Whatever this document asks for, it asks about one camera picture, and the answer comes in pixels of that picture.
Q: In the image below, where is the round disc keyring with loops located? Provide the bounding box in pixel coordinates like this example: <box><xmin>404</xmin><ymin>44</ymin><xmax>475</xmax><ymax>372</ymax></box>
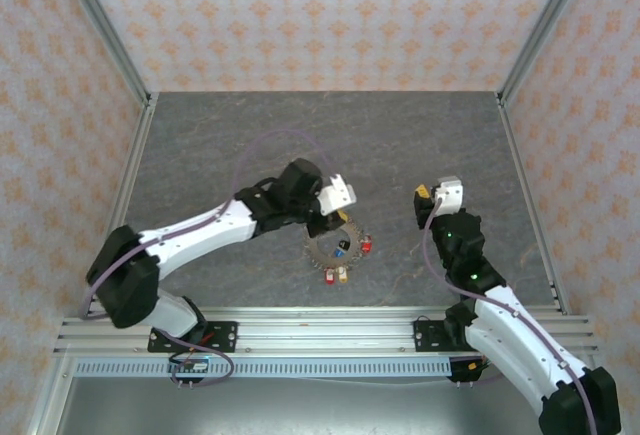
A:
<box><xmin>303</xmin><ymin>222</ymin><xmax>374</xmax><ymax>281</ymax></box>

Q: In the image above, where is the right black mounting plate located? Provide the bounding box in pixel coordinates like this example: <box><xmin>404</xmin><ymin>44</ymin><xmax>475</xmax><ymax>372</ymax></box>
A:
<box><xmin>413</xmin><ymin>319</ymin><xmax>504</xmax><ymax>355</ymax></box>

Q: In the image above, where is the black mounting plate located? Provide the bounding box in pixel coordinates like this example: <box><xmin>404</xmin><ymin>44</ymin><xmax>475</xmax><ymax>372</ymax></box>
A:
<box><xmin>147</xmin><ymin>321</ymin><xmax>239</xmax><ymax>355</ymax></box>
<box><xmin>413</xmin><ymin>319</ymin><xmax>504</xmax><ymax>355</ymax></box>

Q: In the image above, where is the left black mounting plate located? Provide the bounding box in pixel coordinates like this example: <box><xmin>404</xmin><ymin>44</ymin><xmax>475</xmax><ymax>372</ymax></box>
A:
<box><xmin>147</xmin><ymin>321</ymin><xmax>239</xmax><ymax>355</ymax></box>

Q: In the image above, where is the grey metal shelf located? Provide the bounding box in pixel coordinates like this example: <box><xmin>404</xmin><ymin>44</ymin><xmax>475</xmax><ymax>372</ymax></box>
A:
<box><xmin>54</xmin><ymin>377</ymin><xmax>596</xmax><ymax>435</ymax></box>

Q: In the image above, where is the left small controller board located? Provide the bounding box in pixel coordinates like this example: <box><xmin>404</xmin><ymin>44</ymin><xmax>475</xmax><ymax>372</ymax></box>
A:
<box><xmin>167</xmin><ymin>352</ymin><xmax>211</xmax><ymax>376</ymax></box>

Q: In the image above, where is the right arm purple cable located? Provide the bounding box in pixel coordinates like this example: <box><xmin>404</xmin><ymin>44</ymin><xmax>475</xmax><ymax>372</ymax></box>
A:
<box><xmin>422</xmin><ymin>197</ymin><xmax>599</xmax><ymax>435</ymax></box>

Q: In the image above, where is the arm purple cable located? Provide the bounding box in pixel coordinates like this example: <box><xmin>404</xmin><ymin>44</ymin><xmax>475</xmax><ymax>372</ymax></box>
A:
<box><xmin>422</xmin><ymin>197</ymin><xmax>599</xmax><ymax>435</ymax></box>
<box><xmin>82</xmin><ymin>128</ymin><xmax>339</xmax><ymax>390</ymax></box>

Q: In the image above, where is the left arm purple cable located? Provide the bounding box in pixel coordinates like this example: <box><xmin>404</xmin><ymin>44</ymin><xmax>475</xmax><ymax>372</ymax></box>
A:
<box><xmin>82</xmin><ymin>128</ymin><xmax>339</xmax><ymax>390</ymax></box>

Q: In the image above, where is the right aluminium table side rail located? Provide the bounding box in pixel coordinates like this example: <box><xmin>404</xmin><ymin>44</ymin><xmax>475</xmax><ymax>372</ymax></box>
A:
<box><xmin>495</xmin><ymin>92</ymin><xmax>619</xmax><ymax>435</ymax></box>

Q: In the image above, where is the aluminium table side rail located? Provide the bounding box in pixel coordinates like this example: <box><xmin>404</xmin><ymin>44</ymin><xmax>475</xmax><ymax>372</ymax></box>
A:
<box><xmin>24</xmin><ymin>93</ymin><xmax>160</xmax><ymax>435</ymax></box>
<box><xmin>495</xmin><ymin>92</ymin><xmax>619</xmax><ymax>435</ymax></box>

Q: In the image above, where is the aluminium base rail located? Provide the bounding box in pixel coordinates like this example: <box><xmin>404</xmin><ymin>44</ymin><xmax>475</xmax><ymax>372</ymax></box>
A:
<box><xmin>53</xmin><ymin>306</ymin><xmax>600</xmax><ymax>356</ymax></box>

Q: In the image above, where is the white slotted cable duct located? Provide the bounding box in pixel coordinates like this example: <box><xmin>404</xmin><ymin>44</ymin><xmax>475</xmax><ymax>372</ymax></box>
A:
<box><xmin>73</xmin><ymin>358</ymin><xmax>454</xmax><ymax>380</ymax></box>

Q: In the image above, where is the left aluminium table side rail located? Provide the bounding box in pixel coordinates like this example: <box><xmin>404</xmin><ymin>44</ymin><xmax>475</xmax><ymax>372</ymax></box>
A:
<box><xmin>24</xmin><ymin>93</ymin><xmax>160</xmax><ymax>435</ymax></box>

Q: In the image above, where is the right aluminium frame post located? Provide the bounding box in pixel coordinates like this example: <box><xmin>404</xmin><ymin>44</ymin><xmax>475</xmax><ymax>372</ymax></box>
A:
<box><xmin>499</xmin><ymin>0</ymin><xmax>591</xmax><ymax>106</ymax></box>

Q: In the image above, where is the aluminium frame post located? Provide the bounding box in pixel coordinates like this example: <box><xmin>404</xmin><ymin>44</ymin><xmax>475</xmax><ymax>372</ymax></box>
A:
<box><xmin>499</xmin><ymin>0</ymin><xmax>591</xmax><ymax>106</ymax></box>
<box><xmin>53</xmin><ymin>0</ymin><xmax>153</xmax><ymax>106</ymax></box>

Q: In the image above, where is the left aluminium frame post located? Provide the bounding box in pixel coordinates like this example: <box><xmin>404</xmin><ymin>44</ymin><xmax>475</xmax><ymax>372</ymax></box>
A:
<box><xmin>53</xmin><ymin>0</ymin><xmax>153</xmax><ymax>106</ymax></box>

